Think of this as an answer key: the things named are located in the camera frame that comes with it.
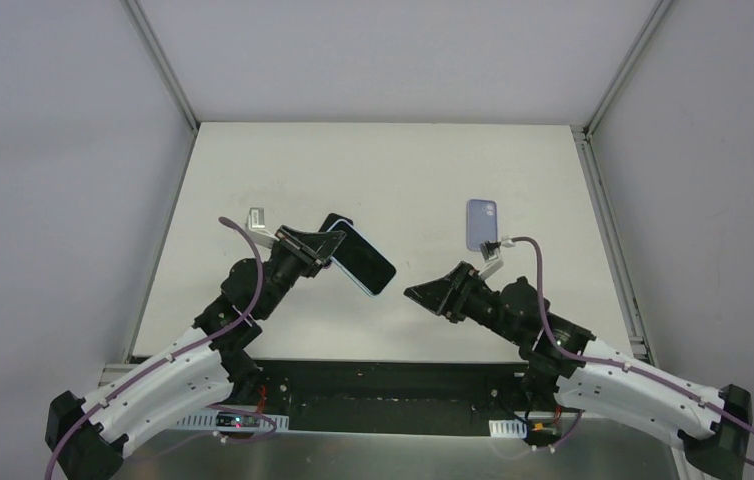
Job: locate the right white cable duct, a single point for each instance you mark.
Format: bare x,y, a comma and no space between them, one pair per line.
512,428

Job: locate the controller board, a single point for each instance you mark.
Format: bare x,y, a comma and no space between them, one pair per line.
237,421
545,432

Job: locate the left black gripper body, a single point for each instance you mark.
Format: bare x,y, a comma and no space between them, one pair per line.
300,249

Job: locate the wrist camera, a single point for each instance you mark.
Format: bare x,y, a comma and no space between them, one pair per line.
256,228
492,256

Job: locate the black phone purple frame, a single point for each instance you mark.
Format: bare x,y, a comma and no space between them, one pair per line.
331,219

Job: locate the left controller board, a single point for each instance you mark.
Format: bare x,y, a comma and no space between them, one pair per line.
237,421

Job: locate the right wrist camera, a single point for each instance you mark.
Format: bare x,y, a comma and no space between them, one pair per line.
492,256

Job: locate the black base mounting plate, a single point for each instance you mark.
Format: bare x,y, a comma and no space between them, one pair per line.
447,399

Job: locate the right controller board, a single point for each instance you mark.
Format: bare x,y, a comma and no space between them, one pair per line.
545,432

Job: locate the white cable duct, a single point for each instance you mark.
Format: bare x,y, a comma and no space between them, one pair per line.
205,420
512,428

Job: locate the black phone light blue case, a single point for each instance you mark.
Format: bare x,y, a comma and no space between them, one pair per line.
360,260

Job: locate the left white cable duct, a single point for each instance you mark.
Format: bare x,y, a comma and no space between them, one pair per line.
205,420

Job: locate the lavender phone case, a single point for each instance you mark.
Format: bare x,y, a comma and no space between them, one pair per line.
481,223

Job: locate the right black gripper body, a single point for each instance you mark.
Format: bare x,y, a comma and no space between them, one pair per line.
458,293

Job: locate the right aluminium frame rail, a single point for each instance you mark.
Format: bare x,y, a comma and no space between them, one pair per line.
610,239

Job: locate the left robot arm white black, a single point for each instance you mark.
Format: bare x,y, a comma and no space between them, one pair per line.
90,436

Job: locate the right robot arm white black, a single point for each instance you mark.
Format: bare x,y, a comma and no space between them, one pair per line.
570,366

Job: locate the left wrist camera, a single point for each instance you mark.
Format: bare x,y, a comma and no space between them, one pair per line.
256,228

